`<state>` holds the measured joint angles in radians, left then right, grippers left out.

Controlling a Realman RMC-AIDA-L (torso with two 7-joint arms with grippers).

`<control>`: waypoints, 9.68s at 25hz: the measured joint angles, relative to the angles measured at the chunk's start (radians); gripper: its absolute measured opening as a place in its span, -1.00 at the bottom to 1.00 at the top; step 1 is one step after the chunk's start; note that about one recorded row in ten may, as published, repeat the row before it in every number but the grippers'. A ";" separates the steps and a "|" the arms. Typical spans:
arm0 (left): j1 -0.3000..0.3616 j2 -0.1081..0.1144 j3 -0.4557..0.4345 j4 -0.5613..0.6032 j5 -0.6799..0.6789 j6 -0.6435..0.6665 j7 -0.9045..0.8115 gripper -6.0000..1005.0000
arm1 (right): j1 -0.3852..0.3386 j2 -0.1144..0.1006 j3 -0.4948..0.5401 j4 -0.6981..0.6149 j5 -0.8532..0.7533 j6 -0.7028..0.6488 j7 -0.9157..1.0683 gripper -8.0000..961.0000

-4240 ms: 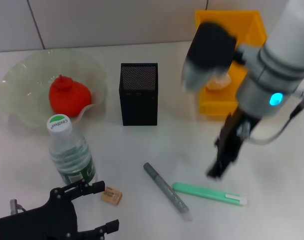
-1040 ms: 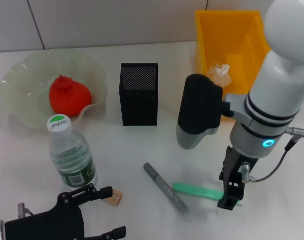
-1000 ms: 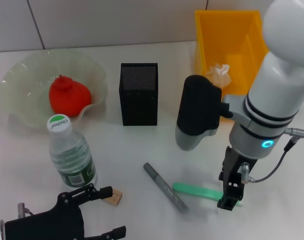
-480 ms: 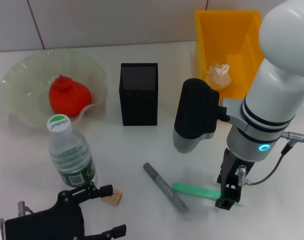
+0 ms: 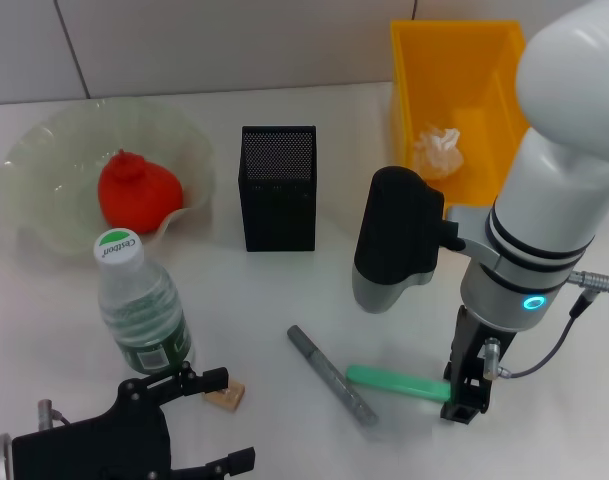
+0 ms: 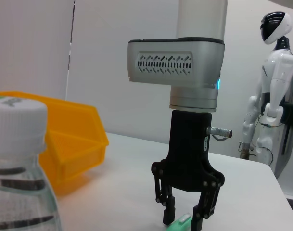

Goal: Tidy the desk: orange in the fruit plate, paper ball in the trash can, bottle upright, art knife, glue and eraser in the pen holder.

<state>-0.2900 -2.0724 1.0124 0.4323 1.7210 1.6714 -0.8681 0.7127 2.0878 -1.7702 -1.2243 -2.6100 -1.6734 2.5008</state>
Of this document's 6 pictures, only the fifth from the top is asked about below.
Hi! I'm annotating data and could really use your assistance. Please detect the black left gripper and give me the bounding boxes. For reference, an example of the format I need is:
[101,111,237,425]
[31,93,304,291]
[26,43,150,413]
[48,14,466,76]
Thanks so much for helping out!
[11,360,257,480]

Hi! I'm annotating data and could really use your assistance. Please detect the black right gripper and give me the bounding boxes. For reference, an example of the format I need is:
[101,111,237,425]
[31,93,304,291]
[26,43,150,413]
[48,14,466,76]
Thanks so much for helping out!
[439,304,520,425]

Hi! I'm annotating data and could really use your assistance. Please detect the mint green pen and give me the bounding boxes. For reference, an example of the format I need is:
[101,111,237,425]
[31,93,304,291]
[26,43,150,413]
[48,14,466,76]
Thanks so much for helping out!
[345,363,453,404]

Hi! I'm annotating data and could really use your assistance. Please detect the green label water bottle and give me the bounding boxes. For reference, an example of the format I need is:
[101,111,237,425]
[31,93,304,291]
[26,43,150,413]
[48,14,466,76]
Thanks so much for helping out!
[92,227,196,376]

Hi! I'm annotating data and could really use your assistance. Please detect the red-orange toy fruit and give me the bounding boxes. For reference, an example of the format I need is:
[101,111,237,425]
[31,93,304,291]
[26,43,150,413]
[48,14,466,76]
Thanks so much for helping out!
[97,148,185,235]

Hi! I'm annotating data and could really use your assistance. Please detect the white paper ball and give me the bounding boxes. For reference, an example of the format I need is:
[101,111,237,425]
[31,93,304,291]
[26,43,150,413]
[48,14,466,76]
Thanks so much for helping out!
[413,127,465,181]

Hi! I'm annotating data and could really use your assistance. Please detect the grey marker pen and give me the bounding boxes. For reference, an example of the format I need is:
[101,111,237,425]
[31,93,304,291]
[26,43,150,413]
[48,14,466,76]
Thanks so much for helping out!
[286,324,383,436]

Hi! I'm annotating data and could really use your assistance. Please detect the black mesh pen holder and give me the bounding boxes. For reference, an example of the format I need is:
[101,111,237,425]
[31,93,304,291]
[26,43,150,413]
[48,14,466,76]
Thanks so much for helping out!
[237,124,318,253]

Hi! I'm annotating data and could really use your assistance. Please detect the wavy glass fruit plate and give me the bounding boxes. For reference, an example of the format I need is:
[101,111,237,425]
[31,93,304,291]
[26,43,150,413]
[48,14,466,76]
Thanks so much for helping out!
[1,97,218,259]

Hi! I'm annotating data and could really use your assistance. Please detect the wooden pencil sharpener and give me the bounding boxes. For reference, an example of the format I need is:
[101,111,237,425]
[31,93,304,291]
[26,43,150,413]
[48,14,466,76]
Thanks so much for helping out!
[203,378,247,414]

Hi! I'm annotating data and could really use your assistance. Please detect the silver right wrist plug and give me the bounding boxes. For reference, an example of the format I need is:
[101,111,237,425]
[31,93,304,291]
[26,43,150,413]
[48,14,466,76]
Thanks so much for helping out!
[568,269,609,292]

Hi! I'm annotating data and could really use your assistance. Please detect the yellow plastic storage bin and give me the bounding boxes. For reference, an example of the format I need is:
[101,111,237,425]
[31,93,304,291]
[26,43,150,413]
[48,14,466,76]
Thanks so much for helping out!
[389,19,530,211]

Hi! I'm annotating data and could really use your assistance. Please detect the grey right gripper cable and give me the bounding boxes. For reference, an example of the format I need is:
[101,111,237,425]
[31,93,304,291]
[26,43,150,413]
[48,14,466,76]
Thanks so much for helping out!
[483,292,593,379]

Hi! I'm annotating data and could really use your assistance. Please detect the left gripper plug cable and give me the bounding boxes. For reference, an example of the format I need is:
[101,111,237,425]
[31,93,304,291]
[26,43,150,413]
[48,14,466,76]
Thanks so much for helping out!
[36,398,73,432]

